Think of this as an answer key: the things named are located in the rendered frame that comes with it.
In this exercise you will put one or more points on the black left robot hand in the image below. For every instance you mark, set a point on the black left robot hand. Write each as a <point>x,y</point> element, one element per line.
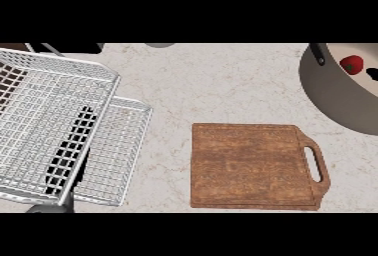
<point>70,150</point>

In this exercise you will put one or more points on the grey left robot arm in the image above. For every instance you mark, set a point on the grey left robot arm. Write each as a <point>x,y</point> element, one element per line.
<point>49,209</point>

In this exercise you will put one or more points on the brown wooden cutting board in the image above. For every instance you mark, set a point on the brown wooden cutting board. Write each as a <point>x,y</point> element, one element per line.
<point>246,166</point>

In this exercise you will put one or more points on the red tomato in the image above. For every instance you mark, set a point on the red tomato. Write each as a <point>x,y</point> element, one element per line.
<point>352,63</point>

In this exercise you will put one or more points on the dark appliance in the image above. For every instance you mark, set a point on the dark appliance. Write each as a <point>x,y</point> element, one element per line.
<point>83,47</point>

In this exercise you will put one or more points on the small grey round object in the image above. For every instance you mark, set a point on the small grey round object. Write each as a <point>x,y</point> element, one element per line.
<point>160,44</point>

